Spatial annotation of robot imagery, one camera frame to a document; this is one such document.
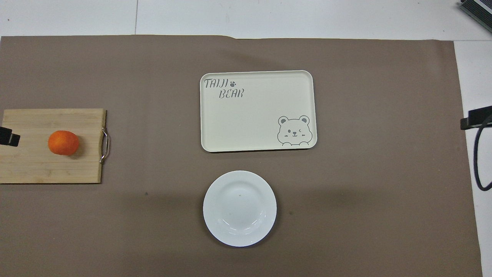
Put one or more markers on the orange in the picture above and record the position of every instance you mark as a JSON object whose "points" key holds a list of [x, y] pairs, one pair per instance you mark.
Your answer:
{"points": [[63, 142]]}

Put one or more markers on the black stand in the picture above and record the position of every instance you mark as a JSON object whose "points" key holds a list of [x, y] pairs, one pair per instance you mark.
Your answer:
{"points": [[476, 9]]}

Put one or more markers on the cream tray with bear print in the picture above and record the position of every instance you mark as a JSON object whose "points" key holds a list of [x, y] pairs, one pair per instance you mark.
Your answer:
{"points": [[253, 119]]}

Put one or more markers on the white round plate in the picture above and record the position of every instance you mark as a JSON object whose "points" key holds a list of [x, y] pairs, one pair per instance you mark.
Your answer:
{"points": [[240, 208]]}

